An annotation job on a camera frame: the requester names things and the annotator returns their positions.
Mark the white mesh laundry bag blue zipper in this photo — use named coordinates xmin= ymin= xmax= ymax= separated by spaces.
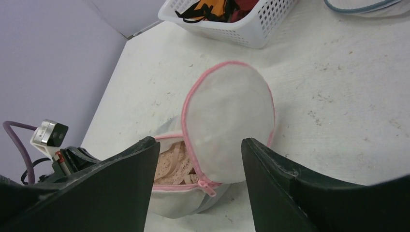
xmin=324 ymin=0 xmax=410 ymax=17

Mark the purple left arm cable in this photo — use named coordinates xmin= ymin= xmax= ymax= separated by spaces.
xmin=2 ymin=120 xmax=38 ymax=186

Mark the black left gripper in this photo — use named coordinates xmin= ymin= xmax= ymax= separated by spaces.
xmin=38 ymin=146 xmax=100 ymax=183

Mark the white mesh bag pink zipper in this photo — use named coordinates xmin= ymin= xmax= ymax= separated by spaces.
xmin=148 ymin=61 xmax=276 ymax=219

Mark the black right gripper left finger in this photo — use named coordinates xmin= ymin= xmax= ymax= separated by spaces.
xmin=0 ymin=137 xmax=160 ymax=232

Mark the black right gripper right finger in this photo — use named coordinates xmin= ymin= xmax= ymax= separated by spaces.
xmin=241 ymin=138 xmax=410 ymax=232

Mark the dark red orange bra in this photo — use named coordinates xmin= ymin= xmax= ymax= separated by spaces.
xmin=175 ymin=0 xmax=259 ymax=24

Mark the beige bra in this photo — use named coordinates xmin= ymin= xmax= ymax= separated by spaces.
xmin=154 ymin=142 xmax=199 ymax=185

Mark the white plastic basket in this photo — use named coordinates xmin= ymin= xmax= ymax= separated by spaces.
xmin=158 ymin=0 xmax=297 ymax=48

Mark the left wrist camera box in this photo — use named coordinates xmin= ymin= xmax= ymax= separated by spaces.
xmin=30 ymin=119 xmax=69 ymax=160

